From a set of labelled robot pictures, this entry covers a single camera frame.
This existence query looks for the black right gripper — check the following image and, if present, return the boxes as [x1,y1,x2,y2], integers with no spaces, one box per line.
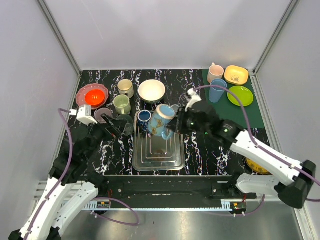
[165,106,210,136]

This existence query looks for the dark grey mug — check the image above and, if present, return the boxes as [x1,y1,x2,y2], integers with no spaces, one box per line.
[116,114,134,136]

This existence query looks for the light blue mug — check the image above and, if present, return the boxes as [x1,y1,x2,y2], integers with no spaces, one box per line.
[148,104,175,140]

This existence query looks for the light green mug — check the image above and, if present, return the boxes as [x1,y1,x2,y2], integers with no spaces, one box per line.
[113,94,131,115]

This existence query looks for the pink purple mug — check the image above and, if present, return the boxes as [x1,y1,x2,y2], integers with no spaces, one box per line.
[94,107,114,125]

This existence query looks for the cream white mug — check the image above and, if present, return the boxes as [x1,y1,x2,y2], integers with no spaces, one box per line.
[117,79,134,99]

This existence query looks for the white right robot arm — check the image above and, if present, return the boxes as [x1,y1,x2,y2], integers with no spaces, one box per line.
[167,100,316,209]

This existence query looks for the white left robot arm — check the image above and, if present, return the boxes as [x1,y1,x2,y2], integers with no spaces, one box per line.
[8,115,131,240]

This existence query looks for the dark blue mug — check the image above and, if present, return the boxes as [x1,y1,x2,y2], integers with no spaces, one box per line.
[136,110,152,132]

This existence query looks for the small grey blue cup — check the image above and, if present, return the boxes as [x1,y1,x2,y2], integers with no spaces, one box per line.
[170,104,180,113]

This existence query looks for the metal tray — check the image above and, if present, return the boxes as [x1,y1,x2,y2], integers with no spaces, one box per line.
[132,115,185,171]

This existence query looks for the orange bowl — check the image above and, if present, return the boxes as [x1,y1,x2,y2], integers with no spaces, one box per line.
[84,89,105,107]

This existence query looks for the white bowl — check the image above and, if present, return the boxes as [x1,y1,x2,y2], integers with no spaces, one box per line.
[138,79,166,104]

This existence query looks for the pink plate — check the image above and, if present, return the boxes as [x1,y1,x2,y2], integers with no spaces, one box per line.
[75,83,109,110]

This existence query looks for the blue plastic tumbler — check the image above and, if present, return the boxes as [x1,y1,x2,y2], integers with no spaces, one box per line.
[208,78,227,103]

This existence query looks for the green mat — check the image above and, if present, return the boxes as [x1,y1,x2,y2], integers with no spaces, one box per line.
[200,77,265,129]

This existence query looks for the lime green plate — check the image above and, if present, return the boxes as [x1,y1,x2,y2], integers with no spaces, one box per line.
[227,86,254,107]

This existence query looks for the yellow square bowl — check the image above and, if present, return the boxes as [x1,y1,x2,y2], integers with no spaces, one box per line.
[224,65,249,86]

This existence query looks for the yellow patterned dish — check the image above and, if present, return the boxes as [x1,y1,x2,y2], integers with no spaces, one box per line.
[245,157,270,175]

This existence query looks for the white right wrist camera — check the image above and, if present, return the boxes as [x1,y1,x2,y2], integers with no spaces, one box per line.
[185,88,202,112]

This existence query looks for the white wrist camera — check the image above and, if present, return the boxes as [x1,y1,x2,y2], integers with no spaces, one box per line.
[69,104,98,126]
[185,88,202,112]

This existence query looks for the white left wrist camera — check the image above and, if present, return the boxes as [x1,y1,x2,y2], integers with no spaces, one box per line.
[69,104,98,126]

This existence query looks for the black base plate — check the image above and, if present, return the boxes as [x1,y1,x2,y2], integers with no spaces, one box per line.
[98,175,257,209]

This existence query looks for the pink cup with handle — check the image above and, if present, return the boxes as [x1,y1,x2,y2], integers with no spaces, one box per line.
[207,62,225,84]

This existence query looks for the purple cable on floor left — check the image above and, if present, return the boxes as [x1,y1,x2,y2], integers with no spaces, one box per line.
[89,197,140,227]

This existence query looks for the purple cable on floor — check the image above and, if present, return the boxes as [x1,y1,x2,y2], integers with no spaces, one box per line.
[207,194,266,218]
[89,197,140,227]

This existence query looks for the purple cable on floor right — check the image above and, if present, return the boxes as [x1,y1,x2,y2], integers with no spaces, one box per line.
[207,194,266,218]

